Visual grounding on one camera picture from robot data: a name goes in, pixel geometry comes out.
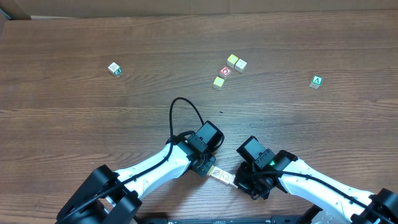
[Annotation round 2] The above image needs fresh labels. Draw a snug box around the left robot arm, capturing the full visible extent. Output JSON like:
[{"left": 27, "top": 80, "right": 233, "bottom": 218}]
[{"left": 56, "top": 121, "right": 224, "bottom": 224}]

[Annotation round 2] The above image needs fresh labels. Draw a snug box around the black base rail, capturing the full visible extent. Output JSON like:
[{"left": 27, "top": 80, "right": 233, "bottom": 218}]
[{"left": 133, "top": 205, "right": 323, "bottom": 224}]

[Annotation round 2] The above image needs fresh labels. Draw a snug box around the white wooden number block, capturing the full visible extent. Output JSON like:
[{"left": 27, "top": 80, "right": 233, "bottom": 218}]
[{"left": 229, "top": 181, "right": 238, "bottom": 189}]

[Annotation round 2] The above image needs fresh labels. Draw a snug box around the yellow block middle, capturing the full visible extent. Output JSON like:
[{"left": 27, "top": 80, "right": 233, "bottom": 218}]
[{"left": 213, "top": 77, "right": 225, "bottom": 90}]

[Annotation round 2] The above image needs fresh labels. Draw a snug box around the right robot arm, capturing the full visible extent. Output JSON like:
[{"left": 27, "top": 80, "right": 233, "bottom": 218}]
[{"left": 234, "top": 136, "right": 397, "bottom": 223}]

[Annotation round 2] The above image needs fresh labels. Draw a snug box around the green letter block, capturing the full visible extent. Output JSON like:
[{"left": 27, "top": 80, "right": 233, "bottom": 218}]
[{"left": 309, "top": 75, "right": 323, "bottom": 89}]

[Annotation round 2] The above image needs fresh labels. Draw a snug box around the white block red side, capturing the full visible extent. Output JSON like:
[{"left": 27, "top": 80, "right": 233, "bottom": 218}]
[{"left": 210, "top": 166, "right": 223, "bottom": 180}]

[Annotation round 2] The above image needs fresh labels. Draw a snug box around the yellow wooden block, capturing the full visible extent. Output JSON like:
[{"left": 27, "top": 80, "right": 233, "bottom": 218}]
[{"left": 206, "top": 166, "right": 214, "bottom": 176}]

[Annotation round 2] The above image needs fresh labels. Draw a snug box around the white block green side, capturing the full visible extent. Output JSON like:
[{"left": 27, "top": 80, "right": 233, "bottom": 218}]
[{"left": 108, "top": 62, "right": 122, "bottom": 77}]

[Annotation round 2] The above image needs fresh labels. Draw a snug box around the white block beside yellow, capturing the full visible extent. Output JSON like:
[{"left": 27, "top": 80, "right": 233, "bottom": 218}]
[{"left": 234, "top": 58, "right": 247, "bottom": 73}]

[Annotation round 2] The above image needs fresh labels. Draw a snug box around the yellow block top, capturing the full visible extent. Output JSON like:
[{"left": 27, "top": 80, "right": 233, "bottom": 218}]
[{"left": 226, "top": 54, "right": 239, "bottom": 68}]

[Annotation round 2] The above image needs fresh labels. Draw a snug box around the white block green edge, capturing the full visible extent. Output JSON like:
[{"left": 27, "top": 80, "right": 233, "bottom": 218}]
[{"left": 219, "top": 171, "right": 234, "bottom": 185}]

